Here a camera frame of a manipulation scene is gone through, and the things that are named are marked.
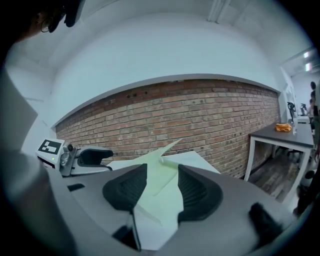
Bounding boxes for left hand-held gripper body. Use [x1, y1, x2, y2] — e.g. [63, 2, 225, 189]
[37, 138, 82, 177]

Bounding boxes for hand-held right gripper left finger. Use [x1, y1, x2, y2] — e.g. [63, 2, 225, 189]
[102, 163, 148, 214]

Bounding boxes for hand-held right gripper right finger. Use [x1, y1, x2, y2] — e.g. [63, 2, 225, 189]
[177, 164, 223, 222]

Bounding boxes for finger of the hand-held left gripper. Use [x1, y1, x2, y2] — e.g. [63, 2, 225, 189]
[73, 164, 114, 176]
[77, 147, 114, 167]

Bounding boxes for dark table with white legs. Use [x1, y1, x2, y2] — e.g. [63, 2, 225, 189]
[243, 122, 315, 199]

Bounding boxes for orange cloth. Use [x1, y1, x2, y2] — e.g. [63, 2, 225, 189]
[274, 122, 293, 133]

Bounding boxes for person's head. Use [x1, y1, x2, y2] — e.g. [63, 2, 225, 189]
[14, 0, 67, 41]

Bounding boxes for black office chair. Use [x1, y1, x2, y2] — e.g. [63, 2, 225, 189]
[286, 101, 298, 123]

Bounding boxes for white ceiling pipe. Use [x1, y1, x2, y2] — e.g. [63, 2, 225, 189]
[206, 0, 231, 24]

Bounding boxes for black head camera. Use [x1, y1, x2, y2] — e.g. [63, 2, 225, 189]
[64, 0, 82, 28]

